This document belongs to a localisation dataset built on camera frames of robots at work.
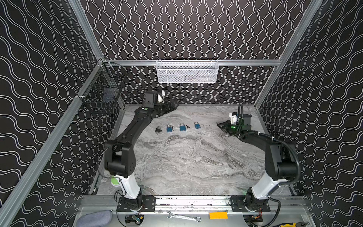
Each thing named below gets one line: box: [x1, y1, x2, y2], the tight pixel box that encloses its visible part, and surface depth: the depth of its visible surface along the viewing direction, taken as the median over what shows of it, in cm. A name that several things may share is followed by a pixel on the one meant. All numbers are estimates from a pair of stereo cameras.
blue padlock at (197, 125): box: [194, 121, 201, 130], surface depth 109 cm
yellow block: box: [208, 211, 229, 220], surface depth 73 cm
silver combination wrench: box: [166, 211, 202, 223], surface depth 72 cm
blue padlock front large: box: [179, 122, 187, 132], surface depth 109 cm
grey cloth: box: [75, 209, 113, 227], surface depth 70 cm
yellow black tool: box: [278, 222, 308, 227], surface depth 70 cm
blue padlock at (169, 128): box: [166, 123, 173, 133], surface depth 108 cm
